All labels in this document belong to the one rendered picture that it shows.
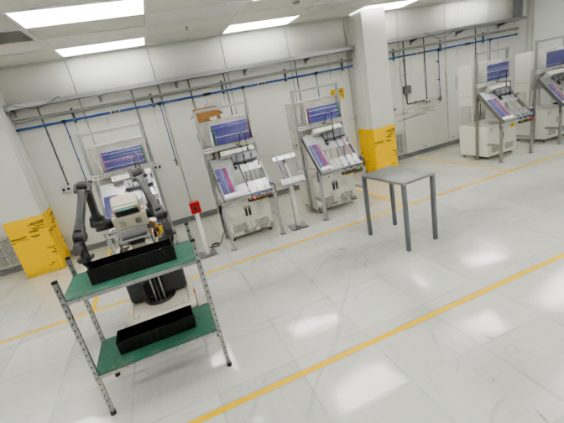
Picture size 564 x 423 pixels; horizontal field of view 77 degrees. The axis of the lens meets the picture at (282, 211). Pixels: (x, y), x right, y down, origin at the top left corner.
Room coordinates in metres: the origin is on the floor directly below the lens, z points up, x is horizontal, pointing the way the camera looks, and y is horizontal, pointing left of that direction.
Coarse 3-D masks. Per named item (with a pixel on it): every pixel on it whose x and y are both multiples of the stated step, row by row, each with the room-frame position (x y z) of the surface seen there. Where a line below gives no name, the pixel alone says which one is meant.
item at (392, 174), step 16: (368, 176) 4.01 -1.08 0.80; (384, 176) 3.87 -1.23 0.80; (400, 176) 3.75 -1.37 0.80; (416, 176) 3.63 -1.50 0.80; (432, 176) 3.65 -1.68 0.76; (432, 192) 3.66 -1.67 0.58; (368, 208) 4.12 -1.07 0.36; (432, 208) 3.67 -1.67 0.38; (368, 224) 4.11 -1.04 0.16; (432, 224) 3.68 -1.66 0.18
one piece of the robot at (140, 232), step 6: (132, 228) 2.82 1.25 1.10; (138, 228) 2.84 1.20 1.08; (144, 228) 2.85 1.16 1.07; (120, 234) 2.80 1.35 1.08; (126, 234) 2.81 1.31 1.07; (132, 234) 2.82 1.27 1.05; (138, 234) 2.82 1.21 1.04; (144, 234) 2.79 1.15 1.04; (150, 234) 2.79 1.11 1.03; (120, 240) 2.76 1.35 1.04; (126, 240) 2.73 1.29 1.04; (132, 240) 2.73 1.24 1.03; (138, 240) 2.84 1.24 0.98; (144, 240) 2.85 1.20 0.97; (120, 246) 2.72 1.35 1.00
